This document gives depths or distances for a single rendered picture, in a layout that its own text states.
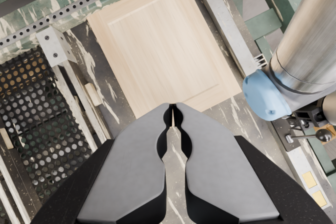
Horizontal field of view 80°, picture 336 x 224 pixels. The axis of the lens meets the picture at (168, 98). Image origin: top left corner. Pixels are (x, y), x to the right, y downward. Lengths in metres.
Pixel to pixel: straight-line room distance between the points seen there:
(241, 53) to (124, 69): 0.41
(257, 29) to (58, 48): 0.71
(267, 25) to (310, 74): 0.66
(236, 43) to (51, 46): 0.62
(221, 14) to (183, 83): 0.27
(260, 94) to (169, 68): 0.47
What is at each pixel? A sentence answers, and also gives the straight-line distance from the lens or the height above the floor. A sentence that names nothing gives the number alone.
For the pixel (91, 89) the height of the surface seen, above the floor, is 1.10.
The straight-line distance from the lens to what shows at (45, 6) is 0.87.
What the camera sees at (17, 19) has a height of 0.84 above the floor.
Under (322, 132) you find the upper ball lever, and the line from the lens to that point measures 0.72.
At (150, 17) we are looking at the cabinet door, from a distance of 0.78.
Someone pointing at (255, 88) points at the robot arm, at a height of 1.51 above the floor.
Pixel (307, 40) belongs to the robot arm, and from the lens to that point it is 0.22.
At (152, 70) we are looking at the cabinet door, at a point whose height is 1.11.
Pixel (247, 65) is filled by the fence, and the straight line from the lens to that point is 0.75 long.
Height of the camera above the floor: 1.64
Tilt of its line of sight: 38 degrees down
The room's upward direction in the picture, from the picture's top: 153 degrees clockwise
